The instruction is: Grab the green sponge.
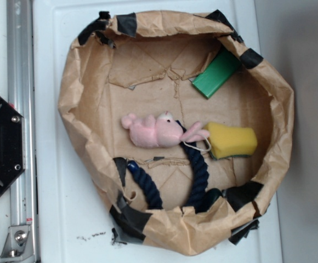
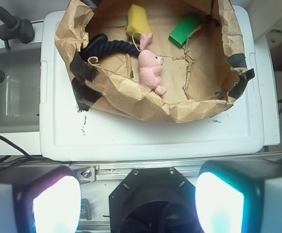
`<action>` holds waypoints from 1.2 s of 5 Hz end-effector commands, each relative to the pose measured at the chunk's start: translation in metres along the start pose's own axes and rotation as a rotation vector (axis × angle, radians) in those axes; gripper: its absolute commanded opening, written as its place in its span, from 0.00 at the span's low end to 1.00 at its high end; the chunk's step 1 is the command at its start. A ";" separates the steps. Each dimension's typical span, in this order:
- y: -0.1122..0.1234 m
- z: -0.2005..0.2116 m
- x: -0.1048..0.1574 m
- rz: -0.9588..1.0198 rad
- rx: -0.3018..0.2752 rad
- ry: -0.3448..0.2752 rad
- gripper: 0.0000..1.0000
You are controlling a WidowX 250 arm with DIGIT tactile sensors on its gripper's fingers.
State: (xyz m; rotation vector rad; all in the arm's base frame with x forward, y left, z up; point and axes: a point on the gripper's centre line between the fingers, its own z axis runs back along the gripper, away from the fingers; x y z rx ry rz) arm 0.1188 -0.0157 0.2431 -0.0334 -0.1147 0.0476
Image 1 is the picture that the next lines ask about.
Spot dark blue rope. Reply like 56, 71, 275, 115
126, 119, 223, 213

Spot metal corner bracket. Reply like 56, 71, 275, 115
0, 225, 36, 263

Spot green sponge block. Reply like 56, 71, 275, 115
192, 48, 241, 99

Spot yellow sponge with green pad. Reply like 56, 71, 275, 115
204, 122, 258, 159

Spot aluminium extrusion rail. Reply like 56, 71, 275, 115
7, 1, 41, 262

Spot brown paper bag bin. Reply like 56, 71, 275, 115
58, 10, 294, 255

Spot pink plush bunny toy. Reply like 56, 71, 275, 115
121, 111, 210, 148

